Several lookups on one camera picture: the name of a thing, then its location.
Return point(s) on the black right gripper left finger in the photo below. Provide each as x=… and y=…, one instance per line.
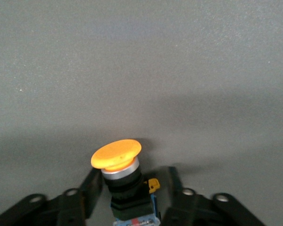
x=66, y=209

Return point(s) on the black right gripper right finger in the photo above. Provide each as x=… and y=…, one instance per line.
x=191, y=212

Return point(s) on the yellow mushroom push button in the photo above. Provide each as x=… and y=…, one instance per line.
x=118, y=153

